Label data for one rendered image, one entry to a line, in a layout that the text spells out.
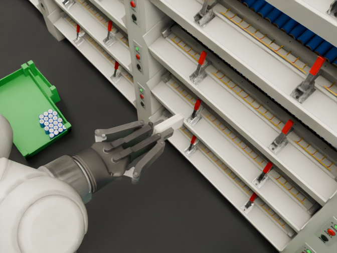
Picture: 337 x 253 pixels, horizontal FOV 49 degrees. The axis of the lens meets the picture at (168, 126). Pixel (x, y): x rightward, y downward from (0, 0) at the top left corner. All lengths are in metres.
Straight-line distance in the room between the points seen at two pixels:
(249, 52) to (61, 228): 0.53
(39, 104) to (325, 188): 1.10
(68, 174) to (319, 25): 0.45
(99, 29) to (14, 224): 1.08
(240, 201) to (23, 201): 0.92
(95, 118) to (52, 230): 1.16
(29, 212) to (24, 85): 1.21
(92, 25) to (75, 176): 0.90
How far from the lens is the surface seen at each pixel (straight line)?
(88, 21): 1.45
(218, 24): 0.83
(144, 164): 0.66
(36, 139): 1.52
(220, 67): 0.96
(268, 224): 1.23
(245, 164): 1.07
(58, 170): 0.62
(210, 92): 0.96
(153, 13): 1.01
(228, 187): 1.25
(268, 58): 0.78
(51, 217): 0.40
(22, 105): 1.56
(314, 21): 0.62
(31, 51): 1.85
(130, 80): 1.46
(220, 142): 1.10
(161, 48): 1.05
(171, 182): 1.37
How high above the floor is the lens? 1.24
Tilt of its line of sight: 57 degrees down
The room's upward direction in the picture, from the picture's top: straight up
